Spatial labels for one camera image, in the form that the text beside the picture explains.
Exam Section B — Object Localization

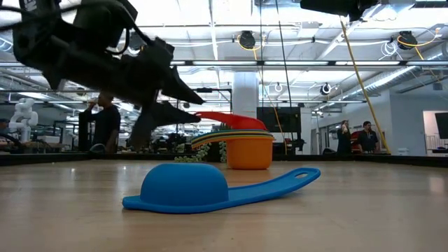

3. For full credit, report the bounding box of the yellow hanging cable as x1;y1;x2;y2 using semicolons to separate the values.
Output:
338;17;391;154

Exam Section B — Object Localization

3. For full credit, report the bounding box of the yellow measuring cup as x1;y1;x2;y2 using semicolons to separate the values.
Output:
190;132;276;145

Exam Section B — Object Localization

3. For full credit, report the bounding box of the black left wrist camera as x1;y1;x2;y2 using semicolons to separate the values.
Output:
72;0;139;54

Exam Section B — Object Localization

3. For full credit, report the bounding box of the black hanging cable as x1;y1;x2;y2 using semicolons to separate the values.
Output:
274;0;293;141

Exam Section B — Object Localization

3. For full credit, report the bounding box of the blue measuring cup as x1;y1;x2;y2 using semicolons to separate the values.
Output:
122;162;321;214

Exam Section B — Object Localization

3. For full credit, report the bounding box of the black aluminium table frame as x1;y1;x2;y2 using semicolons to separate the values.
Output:
0;152;448;168

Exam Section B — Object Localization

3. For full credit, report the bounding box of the black flat screen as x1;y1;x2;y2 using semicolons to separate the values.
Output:
256;106;302;134

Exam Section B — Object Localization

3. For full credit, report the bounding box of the teal measuring cup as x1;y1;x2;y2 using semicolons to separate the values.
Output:
190;129;274;141

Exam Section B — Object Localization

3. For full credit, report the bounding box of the orange measuring cup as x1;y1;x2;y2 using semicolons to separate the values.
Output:
190;135;277;171

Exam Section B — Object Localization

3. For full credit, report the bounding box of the person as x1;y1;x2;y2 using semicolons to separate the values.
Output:
82;92;122;155
356;120;379;154
336;120;353;155

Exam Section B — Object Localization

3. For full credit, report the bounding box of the potted succulent plant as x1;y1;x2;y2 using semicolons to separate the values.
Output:
174;122;232;164

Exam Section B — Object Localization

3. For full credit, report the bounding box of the red measuring cup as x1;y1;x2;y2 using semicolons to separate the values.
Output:
195;111;269;132

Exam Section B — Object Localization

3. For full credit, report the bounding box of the dark wall monitor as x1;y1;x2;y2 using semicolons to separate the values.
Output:
435;111;448;140

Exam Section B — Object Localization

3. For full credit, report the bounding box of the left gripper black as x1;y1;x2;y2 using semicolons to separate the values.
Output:
52;36;205;150

